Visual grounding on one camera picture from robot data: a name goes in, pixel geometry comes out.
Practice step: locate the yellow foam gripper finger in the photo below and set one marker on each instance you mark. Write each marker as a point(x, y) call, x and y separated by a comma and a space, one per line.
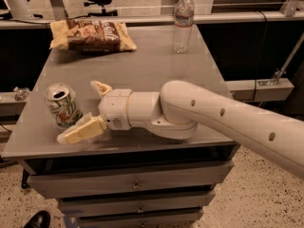
point(100, 88)
point(87, 127)

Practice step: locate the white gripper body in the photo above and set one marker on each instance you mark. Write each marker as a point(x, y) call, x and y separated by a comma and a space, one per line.
point(114, 108)

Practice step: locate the white green 7up can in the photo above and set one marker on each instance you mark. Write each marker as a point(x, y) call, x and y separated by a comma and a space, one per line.
point(61, 101)

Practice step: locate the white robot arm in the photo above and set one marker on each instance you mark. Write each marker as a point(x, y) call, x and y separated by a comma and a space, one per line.
point(179, 107)

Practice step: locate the clear plastic water bottle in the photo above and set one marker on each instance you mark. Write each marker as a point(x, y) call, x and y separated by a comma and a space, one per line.
point(183, 23)

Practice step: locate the yellow brown chip bag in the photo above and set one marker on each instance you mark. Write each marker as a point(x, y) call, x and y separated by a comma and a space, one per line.
point(91, 36)

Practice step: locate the grey drawer cabinet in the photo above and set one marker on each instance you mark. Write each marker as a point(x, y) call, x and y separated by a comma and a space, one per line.
point(33, 141)

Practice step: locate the small crumpled clear object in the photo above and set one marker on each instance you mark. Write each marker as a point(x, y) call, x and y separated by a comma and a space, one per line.
point(21, 93)

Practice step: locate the black shoe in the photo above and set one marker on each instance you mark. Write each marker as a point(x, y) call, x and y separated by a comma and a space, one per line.
point(40, 220)

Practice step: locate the top grey drawer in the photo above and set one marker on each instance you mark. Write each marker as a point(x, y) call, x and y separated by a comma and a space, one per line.
point(118, 181)

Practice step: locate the grey drawer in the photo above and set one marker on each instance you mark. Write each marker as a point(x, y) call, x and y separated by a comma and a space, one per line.
point(145, 219)
point(137, 204)
point(118, 181)

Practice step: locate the middle grey drawer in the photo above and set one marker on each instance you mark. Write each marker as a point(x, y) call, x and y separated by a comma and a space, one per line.
point(137, 204)

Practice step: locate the white pipe top left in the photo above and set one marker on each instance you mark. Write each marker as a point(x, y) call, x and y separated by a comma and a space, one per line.
point(19, 9)

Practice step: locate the bottom grey drawer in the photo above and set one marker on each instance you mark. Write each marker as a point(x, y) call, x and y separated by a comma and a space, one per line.
point(145, 219)

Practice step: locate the grey metal rail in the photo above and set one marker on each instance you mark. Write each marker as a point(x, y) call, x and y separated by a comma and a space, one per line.
point(134, 21)

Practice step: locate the grey bracket block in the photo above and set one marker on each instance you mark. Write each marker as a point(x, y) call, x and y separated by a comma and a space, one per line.
point(261, 90)

